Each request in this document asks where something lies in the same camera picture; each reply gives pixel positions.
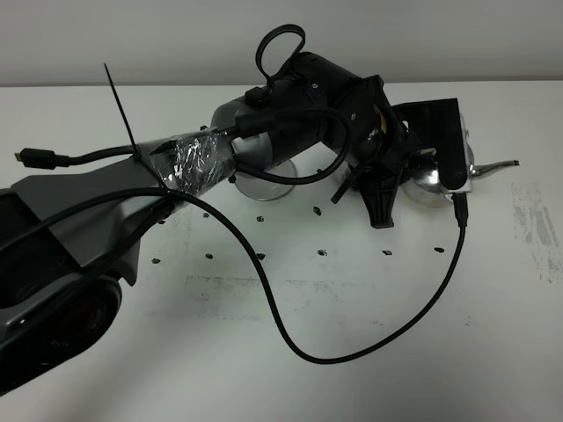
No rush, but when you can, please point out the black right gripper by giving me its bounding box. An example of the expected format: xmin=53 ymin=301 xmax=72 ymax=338
xmin=333 ymin=74 xmax=419 ymax=229

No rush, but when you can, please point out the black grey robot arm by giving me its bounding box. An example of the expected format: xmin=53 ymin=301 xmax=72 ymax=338
xmin=1 ymin=47 xmax=421 ymax=392

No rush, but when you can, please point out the stainless steel teapot trivet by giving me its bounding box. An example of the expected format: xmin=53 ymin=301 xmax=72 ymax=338
xmin=235 ymin=160 xmax=297 ymax=201

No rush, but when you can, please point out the black zip tie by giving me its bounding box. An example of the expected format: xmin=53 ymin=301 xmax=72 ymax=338
xmin=104 ymin=63 xmax=168 ymax=191

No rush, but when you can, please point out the black camera cable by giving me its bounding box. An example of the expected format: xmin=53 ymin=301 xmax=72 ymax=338
xmin=0 ymin=105 xmax=471 ymax=366

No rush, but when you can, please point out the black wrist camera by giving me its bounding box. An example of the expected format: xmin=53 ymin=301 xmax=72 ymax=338
xmin=392 ymin=98 xmax=468 ymax=191

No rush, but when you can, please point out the black loose usb cable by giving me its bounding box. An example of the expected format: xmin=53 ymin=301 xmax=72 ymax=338
xmin=11 ymin=147 xmax=137 ymax=171

